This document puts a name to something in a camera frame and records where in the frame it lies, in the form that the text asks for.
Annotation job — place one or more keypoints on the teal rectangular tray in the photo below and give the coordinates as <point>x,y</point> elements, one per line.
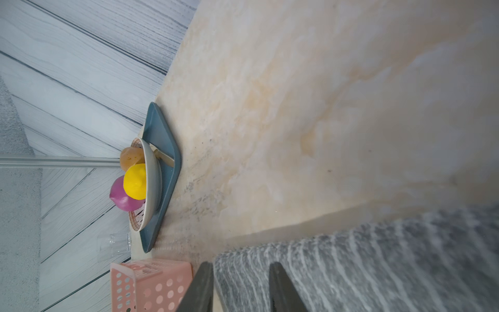
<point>158,133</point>

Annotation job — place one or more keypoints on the grey striped dishcloth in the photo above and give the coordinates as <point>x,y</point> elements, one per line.
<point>439,261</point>

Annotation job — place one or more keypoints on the purple toy fruit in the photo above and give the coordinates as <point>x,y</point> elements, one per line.
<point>121,199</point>

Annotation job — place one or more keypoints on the yellow toy lemon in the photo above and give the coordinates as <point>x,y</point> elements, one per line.
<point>135,182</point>

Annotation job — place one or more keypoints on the wooden spoon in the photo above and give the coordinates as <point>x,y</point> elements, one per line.
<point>162,156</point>

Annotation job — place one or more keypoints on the brown toy fruit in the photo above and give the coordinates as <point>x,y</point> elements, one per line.
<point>131,156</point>

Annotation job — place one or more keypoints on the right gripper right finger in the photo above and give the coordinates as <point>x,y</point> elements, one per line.
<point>283,294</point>

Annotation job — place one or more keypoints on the clear plastic cup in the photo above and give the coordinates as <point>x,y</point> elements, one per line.
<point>113,245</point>

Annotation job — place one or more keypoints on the pink plastic basket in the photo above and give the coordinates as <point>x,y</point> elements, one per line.
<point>149,284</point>

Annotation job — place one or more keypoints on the left frame post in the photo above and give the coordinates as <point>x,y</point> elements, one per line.
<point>25,161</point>

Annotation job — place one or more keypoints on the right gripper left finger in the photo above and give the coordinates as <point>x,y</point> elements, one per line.
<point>199,295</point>

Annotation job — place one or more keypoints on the patterned ceramic plate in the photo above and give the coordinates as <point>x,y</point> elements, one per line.
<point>142,217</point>

